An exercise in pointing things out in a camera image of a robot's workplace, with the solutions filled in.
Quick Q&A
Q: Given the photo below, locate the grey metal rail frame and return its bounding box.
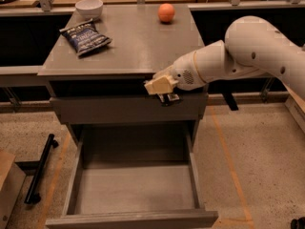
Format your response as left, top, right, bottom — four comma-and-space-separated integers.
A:
1, 1, 305, 110

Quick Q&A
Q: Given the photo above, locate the white ceramic bowl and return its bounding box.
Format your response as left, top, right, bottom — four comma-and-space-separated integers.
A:
75, 0, 103, 19

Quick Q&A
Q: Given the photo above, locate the black rxbar chocolate bar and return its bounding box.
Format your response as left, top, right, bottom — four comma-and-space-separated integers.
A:
158, 94, 181, 107

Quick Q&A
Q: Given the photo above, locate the blue chip bag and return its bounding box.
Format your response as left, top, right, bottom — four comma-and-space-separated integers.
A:
60, 19, 112, 56

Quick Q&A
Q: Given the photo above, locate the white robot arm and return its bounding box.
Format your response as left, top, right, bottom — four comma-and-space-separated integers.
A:
145, 16, 305, 99

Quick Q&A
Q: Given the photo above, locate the brown wooden box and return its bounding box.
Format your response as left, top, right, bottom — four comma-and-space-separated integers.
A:
0, 151, 26, 229

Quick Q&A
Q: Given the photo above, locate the grey middle drawer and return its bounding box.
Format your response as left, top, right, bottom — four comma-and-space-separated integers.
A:
51, 93, 207, 124

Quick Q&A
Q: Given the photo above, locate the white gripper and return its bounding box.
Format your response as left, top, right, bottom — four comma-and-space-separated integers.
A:
144, 52, 207, 95

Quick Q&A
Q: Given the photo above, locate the black bar handle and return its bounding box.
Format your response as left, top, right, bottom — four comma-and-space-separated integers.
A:
24, 134, 59, 205

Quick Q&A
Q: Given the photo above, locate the open grey bottom drawer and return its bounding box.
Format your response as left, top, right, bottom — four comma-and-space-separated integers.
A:
46, 123, 218, 229

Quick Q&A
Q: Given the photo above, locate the orange round fruit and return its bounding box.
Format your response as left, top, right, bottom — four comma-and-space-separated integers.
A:
158, 3, 175, 23

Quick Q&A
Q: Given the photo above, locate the grey drawer cabinet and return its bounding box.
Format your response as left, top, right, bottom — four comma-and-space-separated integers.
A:
39, 4, 207, 143

